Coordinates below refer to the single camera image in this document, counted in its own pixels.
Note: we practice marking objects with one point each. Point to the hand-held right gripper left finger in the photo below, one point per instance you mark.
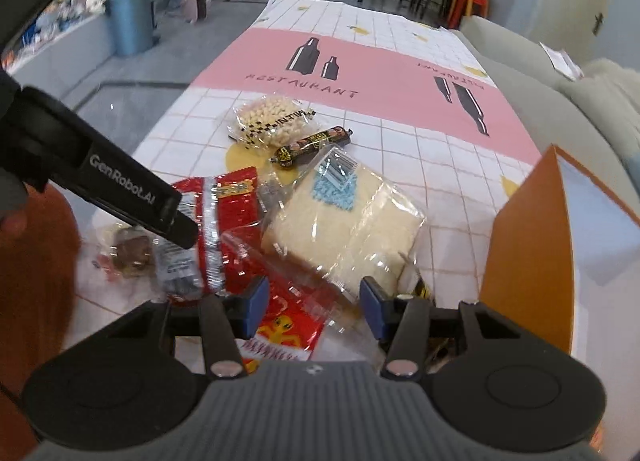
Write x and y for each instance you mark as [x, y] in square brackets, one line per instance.
[256, 306]

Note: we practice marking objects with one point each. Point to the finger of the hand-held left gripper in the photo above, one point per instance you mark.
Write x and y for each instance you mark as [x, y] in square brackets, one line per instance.
[181, 228]

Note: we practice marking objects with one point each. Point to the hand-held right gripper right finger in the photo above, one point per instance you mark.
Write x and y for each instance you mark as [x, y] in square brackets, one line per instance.
[372, 308]

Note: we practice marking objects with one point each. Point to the dark grey small packet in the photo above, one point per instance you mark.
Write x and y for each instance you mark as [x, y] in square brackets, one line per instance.
[175, 271]

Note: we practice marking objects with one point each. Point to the red packet with silver stripe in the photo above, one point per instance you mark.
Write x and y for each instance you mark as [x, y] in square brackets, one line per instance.
[235, 213]

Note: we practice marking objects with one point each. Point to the clear packet of bread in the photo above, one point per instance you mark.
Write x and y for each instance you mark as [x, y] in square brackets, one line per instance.
[340, 211]

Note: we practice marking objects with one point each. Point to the clear bag of white puffs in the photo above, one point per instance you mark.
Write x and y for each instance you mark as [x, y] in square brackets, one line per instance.
[267, 118]

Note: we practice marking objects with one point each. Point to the dark red sausage stick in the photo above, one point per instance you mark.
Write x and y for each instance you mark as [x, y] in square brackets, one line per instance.
[312, 141]

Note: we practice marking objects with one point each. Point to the orange cardboard box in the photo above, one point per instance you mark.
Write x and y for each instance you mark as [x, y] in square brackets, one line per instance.
[530, 251]

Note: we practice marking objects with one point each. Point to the clear packet of brown candy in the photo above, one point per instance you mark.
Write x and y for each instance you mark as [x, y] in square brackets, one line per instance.
[131, 251]

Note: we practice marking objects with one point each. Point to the cluttered low shelf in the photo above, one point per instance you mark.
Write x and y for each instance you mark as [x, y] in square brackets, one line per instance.
[55, 23]

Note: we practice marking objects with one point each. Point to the blue trash bin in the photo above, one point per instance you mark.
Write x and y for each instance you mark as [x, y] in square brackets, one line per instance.
[130, 21]

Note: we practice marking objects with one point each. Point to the pink space heater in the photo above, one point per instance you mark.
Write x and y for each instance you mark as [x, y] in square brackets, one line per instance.
[195, 5]

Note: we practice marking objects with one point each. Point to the pink and white printed tablecloth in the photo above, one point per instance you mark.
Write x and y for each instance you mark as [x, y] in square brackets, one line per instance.
[390, 71]

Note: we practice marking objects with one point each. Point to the grey sofa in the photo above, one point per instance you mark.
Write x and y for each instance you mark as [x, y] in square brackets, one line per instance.
[525, 71]

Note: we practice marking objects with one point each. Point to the white paper sheet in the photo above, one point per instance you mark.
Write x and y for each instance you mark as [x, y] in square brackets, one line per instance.
[562, 61]

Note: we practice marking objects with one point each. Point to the orange stool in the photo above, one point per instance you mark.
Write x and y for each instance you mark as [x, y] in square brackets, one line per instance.
[467, 3]

